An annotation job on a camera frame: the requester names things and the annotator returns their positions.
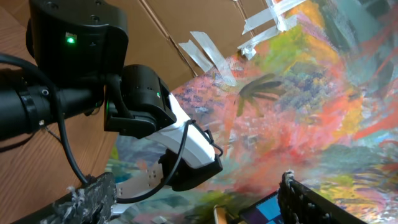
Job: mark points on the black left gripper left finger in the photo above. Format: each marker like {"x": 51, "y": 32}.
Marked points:
{"x": 90, "y": 203}

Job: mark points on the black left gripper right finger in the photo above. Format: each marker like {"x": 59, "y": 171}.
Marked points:
{"x": 300, "y": 205}

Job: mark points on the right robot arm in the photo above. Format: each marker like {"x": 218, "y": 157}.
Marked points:
{"x": 79, "y": 48}

